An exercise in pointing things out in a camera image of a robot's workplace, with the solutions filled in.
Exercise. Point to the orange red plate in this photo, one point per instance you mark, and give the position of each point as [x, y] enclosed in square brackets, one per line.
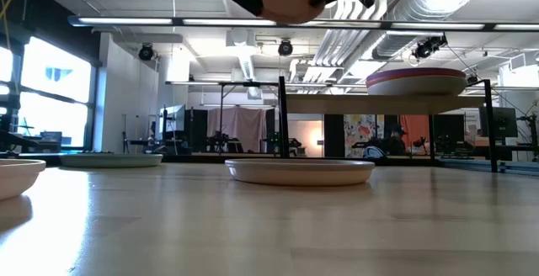
[369, 81]

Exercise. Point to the purple plate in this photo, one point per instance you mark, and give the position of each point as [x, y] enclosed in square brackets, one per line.
[417, 71]

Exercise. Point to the white plate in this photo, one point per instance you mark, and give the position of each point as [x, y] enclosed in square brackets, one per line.
[417, 87]

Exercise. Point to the grey beige plate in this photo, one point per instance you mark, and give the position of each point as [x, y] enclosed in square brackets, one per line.
[299, 173]

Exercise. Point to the sage green plate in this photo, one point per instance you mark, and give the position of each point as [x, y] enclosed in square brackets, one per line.
[109, 161]

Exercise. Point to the cream peach plate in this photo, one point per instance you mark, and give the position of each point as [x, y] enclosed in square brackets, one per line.
[17, 179]

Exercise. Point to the wooden shelf with black legs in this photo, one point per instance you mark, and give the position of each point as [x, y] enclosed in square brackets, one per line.
[379, 104]

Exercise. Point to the black ceiling spotlight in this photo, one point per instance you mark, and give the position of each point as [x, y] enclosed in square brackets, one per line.
[146, 52]
[285, 48]
[427, 48]

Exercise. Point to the overhead light bar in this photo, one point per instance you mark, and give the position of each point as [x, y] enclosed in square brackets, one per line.
[126, 21]

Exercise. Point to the pink curtain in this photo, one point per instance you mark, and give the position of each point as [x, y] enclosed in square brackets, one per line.
[238, 126]

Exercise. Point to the background computer monitor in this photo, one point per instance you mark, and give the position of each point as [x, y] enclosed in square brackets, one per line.
[172, 120]
[501, 122]

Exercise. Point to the floral patterned panel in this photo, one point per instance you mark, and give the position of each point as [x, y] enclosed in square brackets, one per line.
[358, 133]

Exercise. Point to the orange panel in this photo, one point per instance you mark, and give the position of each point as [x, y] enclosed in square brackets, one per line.
[417, 126]

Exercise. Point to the black cabinet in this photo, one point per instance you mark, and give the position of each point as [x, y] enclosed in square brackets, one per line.
[197, 128]

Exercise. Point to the black partition panel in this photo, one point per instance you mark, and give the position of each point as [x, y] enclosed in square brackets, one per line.
[333, 135]

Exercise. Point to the person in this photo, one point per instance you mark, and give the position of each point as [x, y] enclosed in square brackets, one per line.
[396, 139]

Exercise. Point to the white and blue round object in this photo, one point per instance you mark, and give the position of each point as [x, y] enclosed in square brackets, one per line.
[374, 152]

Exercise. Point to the silver ventilation duct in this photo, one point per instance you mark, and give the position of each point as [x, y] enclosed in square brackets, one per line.
[404, 32]

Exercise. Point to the black background rig frame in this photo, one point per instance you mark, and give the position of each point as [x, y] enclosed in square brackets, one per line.
[236, 83]

